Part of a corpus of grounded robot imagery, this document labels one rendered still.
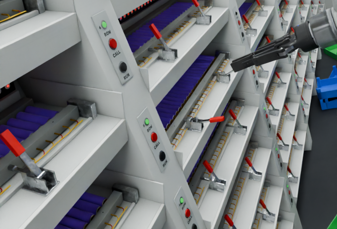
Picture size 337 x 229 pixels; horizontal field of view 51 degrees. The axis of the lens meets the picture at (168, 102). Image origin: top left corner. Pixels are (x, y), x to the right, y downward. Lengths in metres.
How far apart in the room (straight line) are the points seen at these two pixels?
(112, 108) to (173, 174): 0.20
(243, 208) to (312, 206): 0.77
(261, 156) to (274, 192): 0.19
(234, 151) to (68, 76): 0.62
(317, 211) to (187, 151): 1.16
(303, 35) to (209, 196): 0.47
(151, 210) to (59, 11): 0.38
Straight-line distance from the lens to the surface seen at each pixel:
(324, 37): 0.96
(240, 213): 1.16
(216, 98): 1.00
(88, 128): 0.59
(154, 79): 0.72
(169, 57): 0.80
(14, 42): 0.47
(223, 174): 1.01
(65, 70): 0.62
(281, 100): 1.74
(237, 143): 1.13
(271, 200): 1.46
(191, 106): 0.92
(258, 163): 1.34
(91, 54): 0.58
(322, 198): 1.93
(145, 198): 0.70
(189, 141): 0.83
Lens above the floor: 1.28
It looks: 21 degrees down
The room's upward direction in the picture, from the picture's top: 22 degrees counter-clockwise
